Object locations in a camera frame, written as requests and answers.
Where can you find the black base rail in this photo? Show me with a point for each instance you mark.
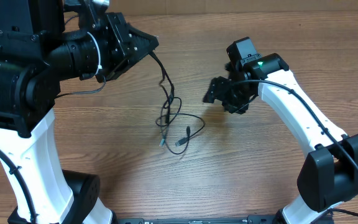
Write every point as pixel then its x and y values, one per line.
pixel 250 219

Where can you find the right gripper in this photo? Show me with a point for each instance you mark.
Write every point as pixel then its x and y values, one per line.
pixel 216 91

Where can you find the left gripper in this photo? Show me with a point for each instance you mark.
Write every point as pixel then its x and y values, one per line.
pixel 117 35

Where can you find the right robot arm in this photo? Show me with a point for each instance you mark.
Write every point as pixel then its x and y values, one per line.
pixel 329 175

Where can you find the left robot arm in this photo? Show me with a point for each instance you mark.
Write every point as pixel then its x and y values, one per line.
pixel 41 44

